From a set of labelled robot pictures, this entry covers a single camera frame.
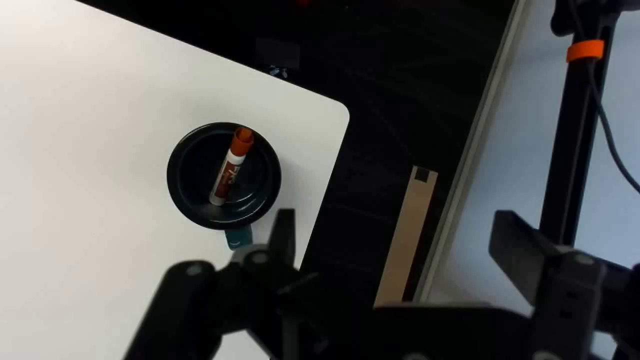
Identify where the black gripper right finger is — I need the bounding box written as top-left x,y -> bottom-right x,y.
488,207 -> 640,360

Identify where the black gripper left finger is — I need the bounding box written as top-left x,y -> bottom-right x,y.
121,207 -> 319,360

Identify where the orange capped white marker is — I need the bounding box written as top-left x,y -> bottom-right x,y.
207,126 -> 255,207

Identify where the black round cup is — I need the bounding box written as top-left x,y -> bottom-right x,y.
164,120 -> 286,252

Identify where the tan wooden strip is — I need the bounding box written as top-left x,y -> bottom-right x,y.
374,165 -> 440,308

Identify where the orange band on stand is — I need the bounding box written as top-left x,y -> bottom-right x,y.
565,37 -> 607,65

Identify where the thin black stand cable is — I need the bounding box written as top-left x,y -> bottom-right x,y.
587,61 -> 640,196

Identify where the black camera stand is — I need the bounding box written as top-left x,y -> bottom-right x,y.
537,0 -> 640,247

